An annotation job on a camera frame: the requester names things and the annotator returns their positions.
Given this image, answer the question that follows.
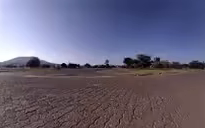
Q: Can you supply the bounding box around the row of trees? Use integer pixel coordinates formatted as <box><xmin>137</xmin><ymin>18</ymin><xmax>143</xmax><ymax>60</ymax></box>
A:
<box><xmin>53</xmin><ymin>53</ymin><xmax>205</xmax><ymax>70</ymax></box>

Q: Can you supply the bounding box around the pale hill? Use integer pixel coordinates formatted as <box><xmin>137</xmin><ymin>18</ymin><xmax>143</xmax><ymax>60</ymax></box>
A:
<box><xmin>0</xmin><ymin>56</ymin><xmax>58</xmax><ymax>68</ymax></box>

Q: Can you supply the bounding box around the dark round tree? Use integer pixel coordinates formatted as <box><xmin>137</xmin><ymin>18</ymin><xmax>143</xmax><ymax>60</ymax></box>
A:
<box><xmin>26</xmin><ymin>56</ymin><xmax>41</xmax><ymax>69</ymax></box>

